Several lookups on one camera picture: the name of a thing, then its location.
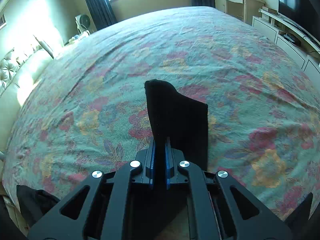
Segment cream tufted leather headboard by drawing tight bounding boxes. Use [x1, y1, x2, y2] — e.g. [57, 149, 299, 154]
[0, 26, 65, 151]

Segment white desk fan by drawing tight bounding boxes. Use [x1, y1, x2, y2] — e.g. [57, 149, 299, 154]
[75, 14, 91, 34]

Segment cream dressing table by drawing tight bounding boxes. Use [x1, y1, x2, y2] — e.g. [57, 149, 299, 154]
[215, 0, 265, 25]

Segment black pants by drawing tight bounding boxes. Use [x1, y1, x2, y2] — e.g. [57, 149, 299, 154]
[16, 78, 314, 240]

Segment dark blue left curtain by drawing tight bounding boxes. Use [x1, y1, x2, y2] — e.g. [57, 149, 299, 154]
[85, 0, 117, 30]

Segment floral bedspread bed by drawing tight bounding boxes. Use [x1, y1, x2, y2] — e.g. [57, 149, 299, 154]
[2, 7, 319, 219]

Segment white tv console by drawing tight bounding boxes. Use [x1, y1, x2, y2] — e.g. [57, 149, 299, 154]
[252, 9, 319, 88]

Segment black flat television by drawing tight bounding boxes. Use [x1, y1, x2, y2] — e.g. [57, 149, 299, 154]
[278, 0, 319, 41]

